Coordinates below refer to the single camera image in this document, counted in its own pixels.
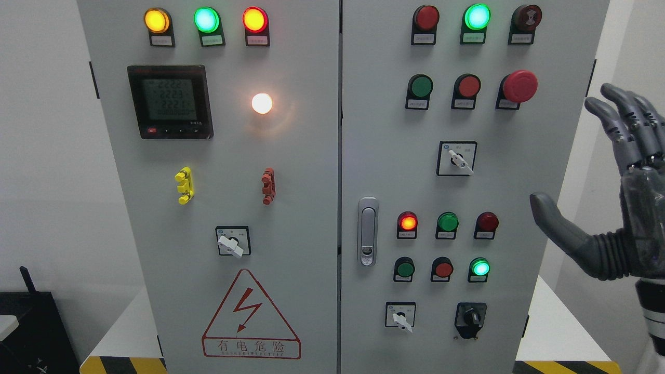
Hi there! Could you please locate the green indicator light top right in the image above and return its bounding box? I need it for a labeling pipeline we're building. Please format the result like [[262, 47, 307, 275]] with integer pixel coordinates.
[[459, 3, 491, 45]]

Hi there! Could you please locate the black rotary selector switch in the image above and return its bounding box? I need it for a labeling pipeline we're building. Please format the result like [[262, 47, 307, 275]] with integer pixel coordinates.
[[455, 302, 487, 339]]

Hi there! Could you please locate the white glowing lamp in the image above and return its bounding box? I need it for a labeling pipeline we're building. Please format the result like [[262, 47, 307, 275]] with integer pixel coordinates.
[[251, 92, 273, 115]]

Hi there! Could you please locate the gray rotary switch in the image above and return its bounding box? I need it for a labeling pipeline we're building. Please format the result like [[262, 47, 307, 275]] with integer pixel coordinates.
[[436, 140, 477, 177], [384, 301, 416, 333]]

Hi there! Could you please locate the black box with antenna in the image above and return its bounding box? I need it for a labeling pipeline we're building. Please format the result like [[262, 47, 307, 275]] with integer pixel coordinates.
[[1, 266, 79, 373]]

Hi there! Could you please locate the lit red indicator light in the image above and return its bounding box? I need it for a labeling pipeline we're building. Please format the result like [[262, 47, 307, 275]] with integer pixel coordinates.
[[396, 211, 418, 239]]

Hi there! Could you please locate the gray electrical cabinet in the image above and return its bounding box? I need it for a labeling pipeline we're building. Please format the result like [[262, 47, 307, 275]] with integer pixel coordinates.
[[77, 1, 609, 373]]

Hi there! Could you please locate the red push button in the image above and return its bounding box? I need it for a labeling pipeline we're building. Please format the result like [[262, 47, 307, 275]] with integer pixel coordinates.
[[430, 257, 454, 283], [451, 73, 481, 110]]

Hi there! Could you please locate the green indicator light middle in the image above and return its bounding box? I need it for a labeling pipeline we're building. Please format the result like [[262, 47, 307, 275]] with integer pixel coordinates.
[[435, 211, 459, 240]]

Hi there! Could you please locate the red push button upper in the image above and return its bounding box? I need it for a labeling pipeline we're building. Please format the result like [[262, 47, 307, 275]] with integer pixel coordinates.
[[451, 73, 481, 110]]

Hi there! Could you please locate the red emergency stop button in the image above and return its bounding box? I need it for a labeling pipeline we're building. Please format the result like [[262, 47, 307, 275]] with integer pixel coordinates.
[[496, 70, 538, 110]]

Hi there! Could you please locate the red terminal clip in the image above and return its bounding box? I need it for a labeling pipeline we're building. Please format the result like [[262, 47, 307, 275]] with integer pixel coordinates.
[[261, 167, 276, 206]]

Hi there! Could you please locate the red electric danger sticker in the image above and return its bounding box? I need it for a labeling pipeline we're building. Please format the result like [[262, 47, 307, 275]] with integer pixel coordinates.
[[201, 269, 301, 359]]

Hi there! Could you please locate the yellow terminal clip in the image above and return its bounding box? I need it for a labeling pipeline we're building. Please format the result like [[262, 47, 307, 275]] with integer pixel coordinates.
[[174, 167, 195, 205]]

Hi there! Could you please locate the gray rotary switch left door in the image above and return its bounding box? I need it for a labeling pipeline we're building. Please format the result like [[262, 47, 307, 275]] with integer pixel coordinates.
[[215, 225, 252, 258]]

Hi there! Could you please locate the red push button lower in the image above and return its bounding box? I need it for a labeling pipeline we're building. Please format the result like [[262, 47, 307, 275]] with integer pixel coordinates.
[[430, 257, 454, 283]]

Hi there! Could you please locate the green indicator light left door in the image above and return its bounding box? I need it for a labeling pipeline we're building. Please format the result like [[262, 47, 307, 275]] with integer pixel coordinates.
[[193, 6, 225, 47]]

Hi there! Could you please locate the silver door handle lock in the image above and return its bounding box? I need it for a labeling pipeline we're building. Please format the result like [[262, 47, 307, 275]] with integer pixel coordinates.
[[357, 197, 379, 266]]

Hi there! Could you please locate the red indicator light left door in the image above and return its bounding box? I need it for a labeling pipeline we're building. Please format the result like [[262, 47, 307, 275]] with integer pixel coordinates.
[[242, 6, 270, 47]]

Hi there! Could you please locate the red indicator light top right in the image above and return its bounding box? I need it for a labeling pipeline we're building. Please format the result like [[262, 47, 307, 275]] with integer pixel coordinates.
[[411, 5, 440, 45]]

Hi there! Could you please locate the dark red buzzer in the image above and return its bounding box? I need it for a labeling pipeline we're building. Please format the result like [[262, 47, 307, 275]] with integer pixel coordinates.
[[508, 4, 542, 45]]

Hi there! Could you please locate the lit green push button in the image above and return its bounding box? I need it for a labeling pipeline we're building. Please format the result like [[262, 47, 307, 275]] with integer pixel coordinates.
[[468, 257, 491, 283]]

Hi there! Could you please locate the yellow indicator light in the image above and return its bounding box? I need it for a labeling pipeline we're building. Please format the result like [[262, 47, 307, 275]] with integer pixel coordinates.
[[143, 7, 175, 47]]

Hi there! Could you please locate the green push button lower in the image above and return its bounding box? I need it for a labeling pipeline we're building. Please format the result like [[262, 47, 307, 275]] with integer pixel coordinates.
[[393, 257, 415, 283]]

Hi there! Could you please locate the green push button upper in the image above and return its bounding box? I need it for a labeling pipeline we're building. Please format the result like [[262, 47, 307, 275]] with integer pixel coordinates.
[[405, 74, 434, 110]]

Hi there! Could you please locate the black digital power meter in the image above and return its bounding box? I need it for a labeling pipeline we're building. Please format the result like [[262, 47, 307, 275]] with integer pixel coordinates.
[[127, 64, 214, 139]]

